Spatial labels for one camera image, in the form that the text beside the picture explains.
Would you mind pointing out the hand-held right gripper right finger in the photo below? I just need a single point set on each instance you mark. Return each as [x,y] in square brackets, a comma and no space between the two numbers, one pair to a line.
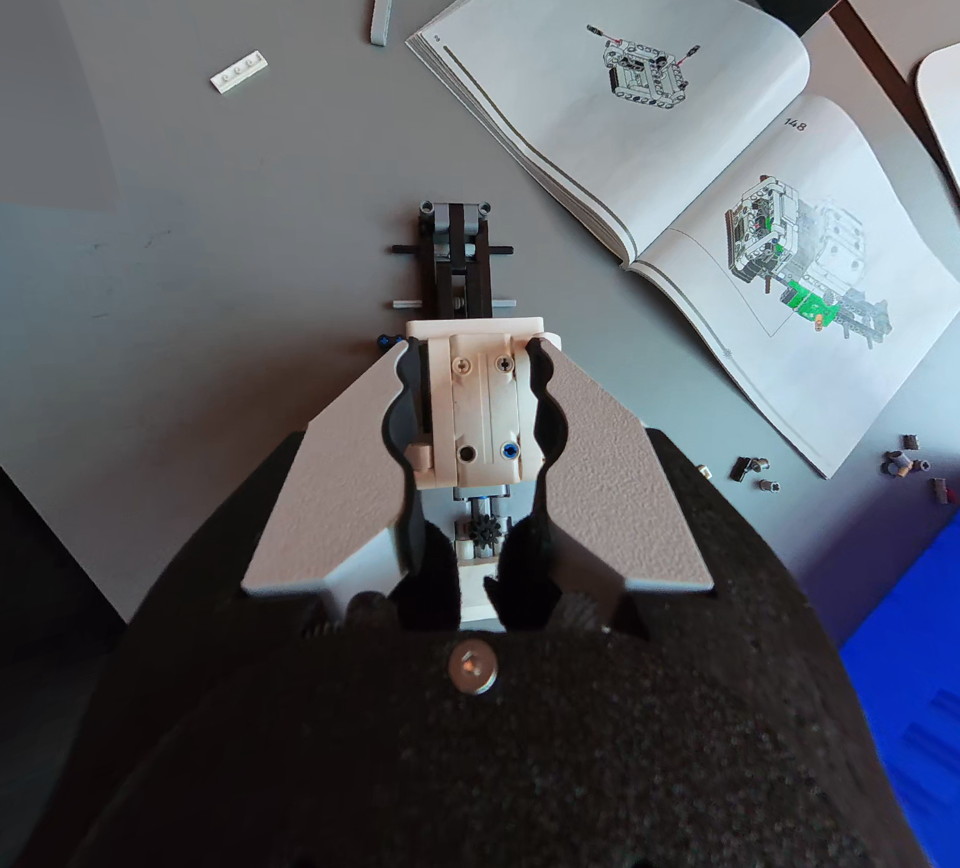
[622,508]

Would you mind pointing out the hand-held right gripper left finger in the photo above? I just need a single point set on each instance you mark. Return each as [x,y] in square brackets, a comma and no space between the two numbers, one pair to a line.
[330,508]

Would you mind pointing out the white lego truck model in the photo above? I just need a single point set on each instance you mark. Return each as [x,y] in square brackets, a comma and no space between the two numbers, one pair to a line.
[480,418]

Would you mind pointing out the scattered small lego pieces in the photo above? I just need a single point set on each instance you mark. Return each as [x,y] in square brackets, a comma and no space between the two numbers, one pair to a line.
[750,467]

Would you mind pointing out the lego instruction booklet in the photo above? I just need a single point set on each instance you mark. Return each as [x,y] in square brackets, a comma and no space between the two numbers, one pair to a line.
[675,156]

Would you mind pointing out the white lego plate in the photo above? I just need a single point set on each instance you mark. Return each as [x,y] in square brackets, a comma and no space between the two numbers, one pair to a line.
[240,72]

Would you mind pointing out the grey lego tile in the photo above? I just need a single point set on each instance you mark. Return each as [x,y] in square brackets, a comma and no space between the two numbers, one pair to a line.
[381,13]

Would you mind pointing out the blue plastic bin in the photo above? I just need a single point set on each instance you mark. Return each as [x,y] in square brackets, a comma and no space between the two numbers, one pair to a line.
[907,658]

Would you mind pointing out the document stand with white base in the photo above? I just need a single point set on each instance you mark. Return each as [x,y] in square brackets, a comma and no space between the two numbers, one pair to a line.
[946,111]

